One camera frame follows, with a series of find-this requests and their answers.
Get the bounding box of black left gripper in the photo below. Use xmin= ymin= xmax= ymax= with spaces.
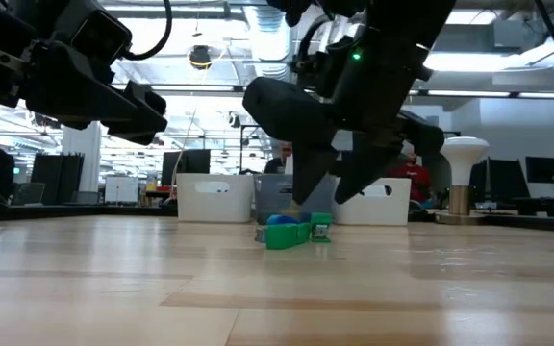
xmin=26 ymin=28 xmax=169 ymax=146

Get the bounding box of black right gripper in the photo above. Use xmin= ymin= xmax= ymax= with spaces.
xmin=291 ymin=100 xmax=446 ymax=206

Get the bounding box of green mini stapler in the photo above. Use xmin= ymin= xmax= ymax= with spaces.
xmin=309 ymin=212 xmax=333 ymax=244
xmin=255 ymin=221 xmax=313 ymax=251

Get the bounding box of blue mini stapler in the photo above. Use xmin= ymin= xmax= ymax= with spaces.
xmin=265 ymin=213 xmax=313 ymax=226

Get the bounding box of white plastic storage bin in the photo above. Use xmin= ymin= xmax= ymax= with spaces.
xmin=176 ymin=173 xmax=256 ymax=224
xmin=332 ymin=177 xmax=412 ymax=227

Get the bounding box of black computer monitor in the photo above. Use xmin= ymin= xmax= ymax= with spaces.
xmin=161 ymin=149 xmax=213 ymax=187

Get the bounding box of grey plastic storage bin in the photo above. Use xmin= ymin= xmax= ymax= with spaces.
xmin=255 ymin=173 xmax=336 ymax=225

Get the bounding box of white building column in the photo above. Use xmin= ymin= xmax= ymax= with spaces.
xmin=62 ymin=122 xmax=103 ymax=193

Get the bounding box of white cabinet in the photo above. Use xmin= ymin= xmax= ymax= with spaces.
xmin=104 ymin=175 xmax=140 ymax=205

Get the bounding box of black room partition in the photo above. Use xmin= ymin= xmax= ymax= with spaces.
xmin=30 ymin=152 xmax=86 ymax=206

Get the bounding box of white mushroom table lamp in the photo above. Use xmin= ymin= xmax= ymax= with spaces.
xmin=434 ymin=136 xmax=491 ymax=226

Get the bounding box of grey chair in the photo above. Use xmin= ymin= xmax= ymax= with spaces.
xmin=12 ymin=182 xmax=47 ymax=207

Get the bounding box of large dark screen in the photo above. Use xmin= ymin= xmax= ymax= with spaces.
xmin=470 ymin=158 xmax=531 ymax=201

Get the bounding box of small black monitor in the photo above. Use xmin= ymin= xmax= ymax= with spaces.
xmin=525 ymin=156 xmax=554 ymax=185

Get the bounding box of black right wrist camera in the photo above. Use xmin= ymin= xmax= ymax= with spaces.
xmin=241 ymin=76 xmax=341 ymax=150

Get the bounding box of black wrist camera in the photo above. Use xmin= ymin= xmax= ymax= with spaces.
xmin=70 ymin=9 xmax=135 ymax=67
xmin=241 ymin=76 xmax=341 ymax=150

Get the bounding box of black overhead camera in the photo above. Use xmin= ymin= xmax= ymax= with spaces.
xmin=189 ymin=44 xmax=214 ymax=71

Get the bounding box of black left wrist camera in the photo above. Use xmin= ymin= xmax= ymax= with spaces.
xmin=70 ymin=9 xmax=135 ymax=67

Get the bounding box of black camera cable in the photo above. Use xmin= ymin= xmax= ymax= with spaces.
xmin=122 ymin=0 xmax=174 ymax=62

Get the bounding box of black left table frame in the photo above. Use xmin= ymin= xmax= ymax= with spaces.
xmin=0 ymin=204 xmax=178 ymax=224

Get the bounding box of black table frame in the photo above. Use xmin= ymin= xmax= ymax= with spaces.
xmin=0 ymin=204 xmax=178 ymax=224
xmin=411 ymin=210 xmax=554 ymax=235

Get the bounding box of silver ventilation duct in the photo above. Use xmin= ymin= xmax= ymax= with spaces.
xmin=245 ymin=4 xmax=290 ymax=83

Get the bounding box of black right table frame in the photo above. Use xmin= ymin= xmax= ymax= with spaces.
xmin=411 ymin=210 xmax=554 ymax=235

